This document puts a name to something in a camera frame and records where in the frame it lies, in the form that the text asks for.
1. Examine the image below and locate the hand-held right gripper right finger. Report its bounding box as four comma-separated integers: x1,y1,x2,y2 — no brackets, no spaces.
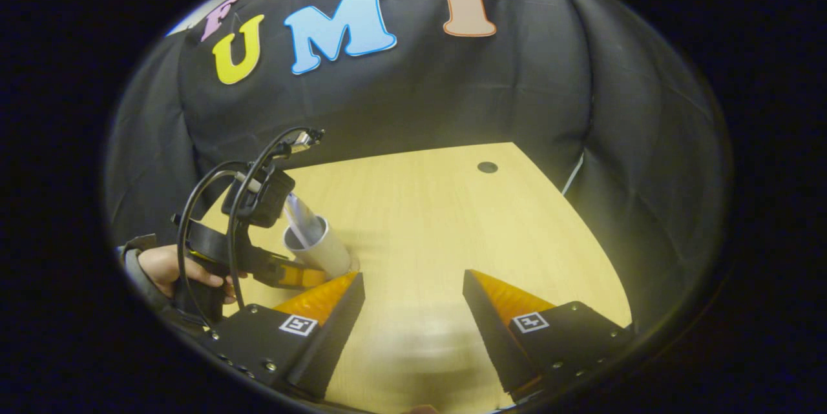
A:
462,270,634,402

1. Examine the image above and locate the white cup with wooden handle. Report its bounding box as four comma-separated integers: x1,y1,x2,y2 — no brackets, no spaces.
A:
283,214,355,279

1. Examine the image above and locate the black backdrop cloth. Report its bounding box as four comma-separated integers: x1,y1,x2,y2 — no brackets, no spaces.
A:
103,0,734,337

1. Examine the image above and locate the black cable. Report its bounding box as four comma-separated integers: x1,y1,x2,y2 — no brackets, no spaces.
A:
226,127,319,309
176,161,254,329

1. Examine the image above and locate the light wooden desktop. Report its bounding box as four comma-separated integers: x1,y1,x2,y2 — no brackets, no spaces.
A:
200,141,633,414

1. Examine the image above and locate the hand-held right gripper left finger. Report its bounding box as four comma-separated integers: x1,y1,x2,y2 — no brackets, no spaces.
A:
207,272,366,400

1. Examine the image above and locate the white toothpaste tube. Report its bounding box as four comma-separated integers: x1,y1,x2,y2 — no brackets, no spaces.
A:
284,193,324,247

